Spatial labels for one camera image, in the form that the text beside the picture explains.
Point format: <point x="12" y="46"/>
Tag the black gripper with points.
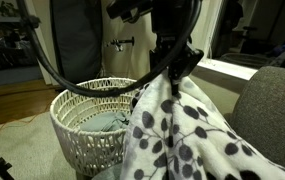
<point x="178" y="60"/>

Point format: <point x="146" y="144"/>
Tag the white blanket with black leaves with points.
<point x="182" y="140"/>

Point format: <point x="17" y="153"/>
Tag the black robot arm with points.
<point x="168" y="16"/>

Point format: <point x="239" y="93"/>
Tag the white woven basket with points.
<point x="82" y="150"/>

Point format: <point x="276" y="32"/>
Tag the grey cloth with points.
<point x="105" y="121"/>

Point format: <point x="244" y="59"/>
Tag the grey cushion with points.
<point x="272" y="110"/>

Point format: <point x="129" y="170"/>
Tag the dark grey fabric panel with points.
<point x="77" y="36"/>

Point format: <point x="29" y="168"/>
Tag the dark cluttered shelf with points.
<point x="8" y="46"/>

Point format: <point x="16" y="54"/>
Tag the green potted plant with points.
<point x="6" y="8"/>

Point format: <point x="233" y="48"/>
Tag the white door frame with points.
<point x="228" y="68"/>

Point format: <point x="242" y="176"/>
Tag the black wall mount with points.
<point x="123" y="42"/>

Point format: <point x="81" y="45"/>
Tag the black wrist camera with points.
<point x="125" y="10"/>

